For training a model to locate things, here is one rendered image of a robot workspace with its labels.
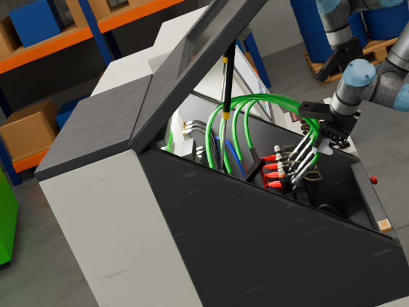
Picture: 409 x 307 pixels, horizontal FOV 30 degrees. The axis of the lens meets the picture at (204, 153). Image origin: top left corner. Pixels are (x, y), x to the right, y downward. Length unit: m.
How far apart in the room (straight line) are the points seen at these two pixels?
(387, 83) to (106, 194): 0.80
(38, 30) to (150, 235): 5.75
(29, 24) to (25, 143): 1.21
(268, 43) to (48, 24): 2.60
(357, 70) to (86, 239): 0.86
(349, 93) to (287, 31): 6.88
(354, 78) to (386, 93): 0.09
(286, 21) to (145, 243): 6.90
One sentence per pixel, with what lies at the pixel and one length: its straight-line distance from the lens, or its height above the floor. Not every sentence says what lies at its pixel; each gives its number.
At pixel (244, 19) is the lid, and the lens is 1.90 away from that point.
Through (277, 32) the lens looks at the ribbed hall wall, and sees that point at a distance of 8.87.
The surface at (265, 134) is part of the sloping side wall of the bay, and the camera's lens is 2.69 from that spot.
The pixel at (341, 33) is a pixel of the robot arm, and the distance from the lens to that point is 2.39.
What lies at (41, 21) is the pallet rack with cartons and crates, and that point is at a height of 1.40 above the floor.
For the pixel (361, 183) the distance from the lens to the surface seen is 2.60.
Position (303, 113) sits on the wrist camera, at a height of 1.35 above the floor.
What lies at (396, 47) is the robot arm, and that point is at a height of 1.44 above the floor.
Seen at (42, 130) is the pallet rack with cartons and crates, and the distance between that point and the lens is 7.88.
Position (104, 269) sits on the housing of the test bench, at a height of 1.17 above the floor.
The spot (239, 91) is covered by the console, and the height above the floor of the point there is 1.33.
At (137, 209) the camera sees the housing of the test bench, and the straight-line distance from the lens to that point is 2.08.
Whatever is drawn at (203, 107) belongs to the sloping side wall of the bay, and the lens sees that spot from 2.66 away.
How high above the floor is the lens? 2.02
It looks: 18 degrees down
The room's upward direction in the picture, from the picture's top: 22 degrees counter-clockwise
